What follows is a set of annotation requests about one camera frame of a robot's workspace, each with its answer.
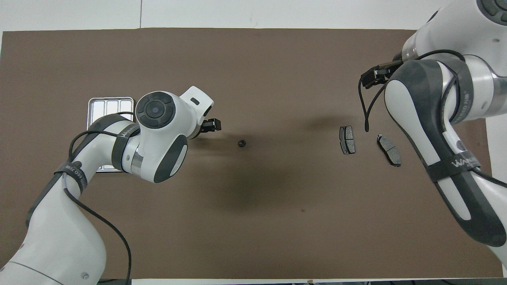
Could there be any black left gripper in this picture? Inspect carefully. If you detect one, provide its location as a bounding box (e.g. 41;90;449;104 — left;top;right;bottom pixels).
194;118;221;138

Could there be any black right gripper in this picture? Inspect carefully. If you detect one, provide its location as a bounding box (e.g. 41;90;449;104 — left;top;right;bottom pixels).
362;60;404;89

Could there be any silver metal tray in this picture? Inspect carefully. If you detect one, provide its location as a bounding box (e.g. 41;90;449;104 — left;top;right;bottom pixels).
88;97;135;173

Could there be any dark grey brake pad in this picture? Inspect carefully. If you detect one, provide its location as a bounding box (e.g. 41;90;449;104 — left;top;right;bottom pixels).
376;133;402;167
339;125;356;155

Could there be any brown table mat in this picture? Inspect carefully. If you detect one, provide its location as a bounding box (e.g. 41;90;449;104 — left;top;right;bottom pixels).
0;28;503;279

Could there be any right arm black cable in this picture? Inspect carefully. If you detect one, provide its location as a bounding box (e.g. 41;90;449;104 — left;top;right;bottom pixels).
358;49;507;186

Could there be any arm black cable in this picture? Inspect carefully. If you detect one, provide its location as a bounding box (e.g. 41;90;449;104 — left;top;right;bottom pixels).
63;112;135;285
358;49;507;186

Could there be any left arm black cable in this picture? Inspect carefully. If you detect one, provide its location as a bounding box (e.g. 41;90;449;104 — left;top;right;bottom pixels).
63;112;135;285

